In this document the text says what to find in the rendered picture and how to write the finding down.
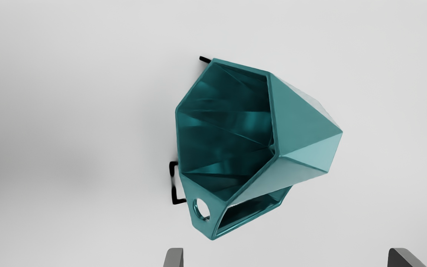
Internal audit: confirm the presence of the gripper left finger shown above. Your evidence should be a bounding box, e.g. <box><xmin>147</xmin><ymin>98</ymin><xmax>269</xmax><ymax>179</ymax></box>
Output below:
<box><xmin>163</xmin><ymin>248</ymin><xmax>184</xmax><ymax>267</ymax></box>

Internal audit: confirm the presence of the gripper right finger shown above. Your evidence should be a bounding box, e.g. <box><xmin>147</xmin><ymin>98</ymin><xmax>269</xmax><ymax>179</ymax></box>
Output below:
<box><xmin>388</xmin><ymin>248</ymin><xmax>427</xmax><ymax>267</ymax></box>

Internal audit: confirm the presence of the teal faceted mug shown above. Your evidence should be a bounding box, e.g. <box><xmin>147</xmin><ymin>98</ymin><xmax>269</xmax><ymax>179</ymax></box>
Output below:
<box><xmin>175</xmin><ymin>58</ymin><xmax>344</xmax><ymax>241</ymax></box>

